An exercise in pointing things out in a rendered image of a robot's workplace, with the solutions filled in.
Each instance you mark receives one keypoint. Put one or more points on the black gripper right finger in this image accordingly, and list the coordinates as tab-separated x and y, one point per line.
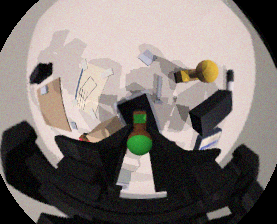
169	161

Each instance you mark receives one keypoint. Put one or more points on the white marker pen with black tip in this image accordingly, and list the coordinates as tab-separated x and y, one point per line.
230	79

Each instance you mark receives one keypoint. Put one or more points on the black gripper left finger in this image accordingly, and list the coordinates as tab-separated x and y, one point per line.
106	155

